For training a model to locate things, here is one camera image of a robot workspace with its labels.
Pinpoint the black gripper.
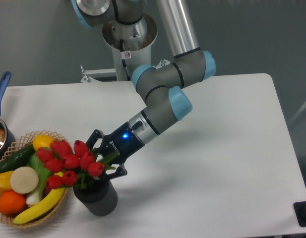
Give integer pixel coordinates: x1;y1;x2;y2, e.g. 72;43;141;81
85;122;145;180

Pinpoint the red tulip bouquet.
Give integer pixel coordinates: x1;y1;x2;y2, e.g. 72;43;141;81
36;140;118;190

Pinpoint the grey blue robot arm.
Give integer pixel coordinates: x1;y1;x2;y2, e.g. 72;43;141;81
71;0;216;180

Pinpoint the dark grey ribbed vase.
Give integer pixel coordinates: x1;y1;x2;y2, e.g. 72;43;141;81
73;180;118;217

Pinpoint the yellow lemon squash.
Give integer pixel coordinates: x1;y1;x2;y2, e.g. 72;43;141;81
32;134;56;151

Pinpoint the purple red fruit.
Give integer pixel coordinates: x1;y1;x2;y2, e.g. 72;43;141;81
44;187;52;197

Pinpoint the green bok choy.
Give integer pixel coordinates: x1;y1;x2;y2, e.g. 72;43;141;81
26;153;53;207

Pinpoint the woven wicker basket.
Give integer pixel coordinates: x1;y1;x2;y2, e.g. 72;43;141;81
0;130;68;229

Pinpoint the beige round radish slice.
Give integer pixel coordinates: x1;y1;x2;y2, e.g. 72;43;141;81
9;167;39;194

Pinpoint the dark green cucumber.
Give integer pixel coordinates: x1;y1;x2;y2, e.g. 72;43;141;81
0;144;35;174

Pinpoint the yellow banana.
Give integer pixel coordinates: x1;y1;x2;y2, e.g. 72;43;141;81
13;172;66;226

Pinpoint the yellow bell pepper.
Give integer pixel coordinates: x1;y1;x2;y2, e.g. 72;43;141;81
0;171;14;194

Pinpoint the orange fruit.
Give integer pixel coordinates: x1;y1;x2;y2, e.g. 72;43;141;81
0;190;26;215

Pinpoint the black device at table edge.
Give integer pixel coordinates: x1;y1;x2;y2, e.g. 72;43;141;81
293;201;306;227

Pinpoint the blue handled saucepan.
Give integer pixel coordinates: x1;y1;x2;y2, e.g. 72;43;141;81
0;71;15;160

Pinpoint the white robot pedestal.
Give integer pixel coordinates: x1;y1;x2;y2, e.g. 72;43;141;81
81;13;157;83

